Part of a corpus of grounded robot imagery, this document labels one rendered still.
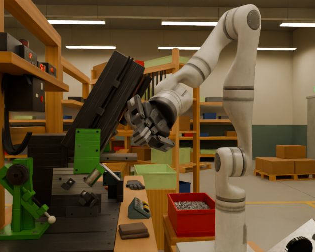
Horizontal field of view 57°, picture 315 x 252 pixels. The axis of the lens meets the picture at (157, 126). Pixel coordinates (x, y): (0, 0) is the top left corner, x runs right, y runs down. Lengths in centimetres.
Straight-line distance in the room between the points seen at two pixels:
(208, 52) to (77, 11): 825
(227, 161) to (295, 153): 698
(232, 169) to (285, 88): 1064
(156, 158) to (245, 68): 340
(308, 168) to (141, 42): 666
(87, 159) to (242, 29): 87
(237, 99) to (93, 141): 75
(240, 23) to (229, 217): 56
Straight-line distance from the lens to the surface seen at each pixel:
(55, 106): 220
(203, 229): 137
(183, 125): 415
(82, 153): 138
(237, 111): 89
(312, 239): 30
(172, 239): 134
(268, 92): 1122
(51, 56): 225
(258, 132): 1103
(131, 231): 107
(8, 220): 146
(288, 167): 732
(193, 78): 79
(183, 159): 417
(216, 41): 89
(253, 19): 91
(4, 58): 113
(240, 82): 88
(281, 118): 1137
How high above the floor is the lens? 130
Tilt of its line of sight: level
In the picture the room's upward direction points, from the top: straight up
